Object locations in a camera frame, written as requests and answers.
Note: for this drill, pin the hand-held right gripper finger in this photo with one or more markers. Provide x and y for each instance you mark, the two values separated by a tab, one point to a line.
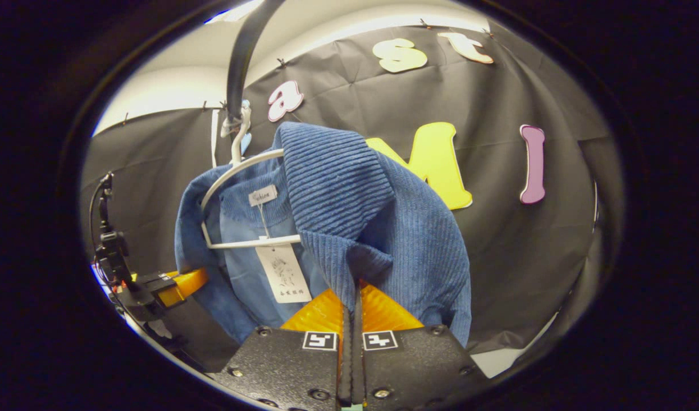
346	365
359	365

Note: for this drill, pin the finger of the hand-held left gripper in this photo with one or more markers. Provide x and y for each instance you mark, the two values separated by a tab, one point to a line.
184	283

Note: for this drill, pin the white plastic hanger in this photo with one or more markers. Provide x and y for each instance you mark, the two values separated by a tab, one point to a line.
241	244

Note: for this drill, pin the black clothes rack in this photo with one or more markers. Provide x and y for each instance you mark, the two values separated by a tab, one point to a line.
241	57

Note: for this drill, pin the black backdrop cloth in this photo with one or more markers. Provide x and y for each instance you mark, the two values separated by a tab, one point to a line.
497	257

